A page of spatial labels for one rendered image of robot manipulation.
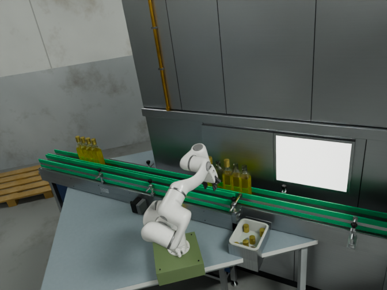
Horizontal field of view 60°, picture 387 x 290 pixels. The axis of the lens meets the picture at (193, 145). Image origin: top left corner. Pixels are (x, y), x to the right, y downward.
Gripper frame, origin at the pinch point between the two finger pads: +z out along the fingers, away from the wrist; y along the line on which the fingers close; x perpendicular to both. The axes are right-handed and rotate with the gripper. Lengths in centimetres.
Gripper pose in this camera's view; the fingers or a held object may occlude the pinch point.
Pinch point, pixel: (209, 186)
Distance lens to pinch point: 179.2
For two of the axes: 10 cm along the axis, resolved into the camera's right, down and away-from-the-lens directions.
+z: 2.4, 7.3, 6.4
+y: -8.7, -1.2, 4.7
